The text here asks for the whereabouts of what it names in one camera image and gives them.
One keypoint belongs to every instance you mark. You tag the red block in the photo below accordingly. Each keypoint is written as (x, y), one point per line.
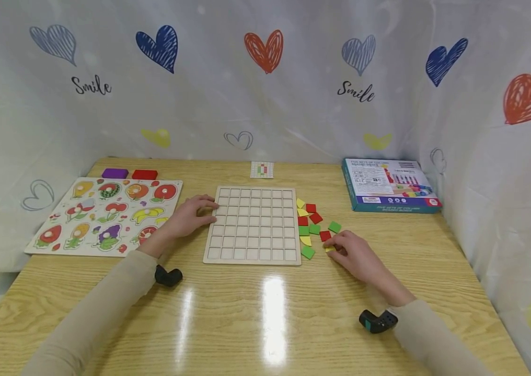
(144, 174)

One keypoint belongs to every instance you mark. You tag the person's right thumb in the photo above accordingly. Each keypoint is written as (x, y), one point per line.
(340, 256)

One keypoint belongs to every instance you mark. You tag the person's right hand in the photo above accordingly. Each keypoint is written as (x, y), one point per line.
(364, 258)

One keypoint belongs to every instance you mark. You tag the black wrist band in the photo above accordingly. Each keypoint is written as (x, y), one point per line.
(168, 275)
(378, 321)

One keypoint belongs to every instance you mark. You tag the wooden grid board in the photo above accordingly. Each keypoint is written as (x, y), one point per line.
(252, 230)

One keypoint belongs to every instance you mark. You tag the fruit peg puzzle board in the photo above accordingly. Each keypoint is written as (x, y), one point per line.
(105, 216)

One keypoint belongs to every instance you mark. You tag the purple block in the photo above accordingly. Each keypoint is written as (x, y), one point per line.
(115, 173)

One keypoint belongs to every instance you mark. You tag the person's right forearm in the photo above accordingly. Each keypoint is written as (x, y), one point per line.
(430, 334)

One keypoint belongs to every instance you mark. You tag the small grid pattern card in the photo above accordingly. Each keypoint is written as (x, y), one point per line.
(262, 169)

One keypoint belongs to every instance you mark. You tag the pile of coloured tiles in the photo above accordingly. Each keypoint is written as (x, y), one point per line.
(304, 230)

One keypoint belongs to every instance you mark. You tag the teal game box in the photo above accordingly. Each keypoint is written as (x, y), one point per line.
(390, 185)

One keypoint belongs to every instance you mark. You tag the person's left hand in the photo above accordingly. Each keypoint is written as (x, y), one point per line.
(185, 219)

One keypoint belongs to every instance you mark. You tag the person's left thumb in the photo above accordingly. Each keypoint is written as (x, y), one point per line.
(205, 220)

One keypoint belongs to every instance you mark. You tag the person's right fingers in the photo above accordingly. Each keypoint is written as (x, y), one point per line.
(350, 235)

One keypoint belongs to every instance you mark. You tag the person's right index finger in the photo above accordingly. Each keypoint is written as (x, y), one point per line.
(340, 244)

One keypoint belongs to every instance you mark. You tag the person's left forearm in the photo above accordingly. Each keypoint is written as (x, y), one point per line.
(101, 308)

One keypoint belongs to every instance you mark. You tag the person's left fingers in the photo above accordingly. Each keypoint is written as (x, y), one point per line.
(204, 203)

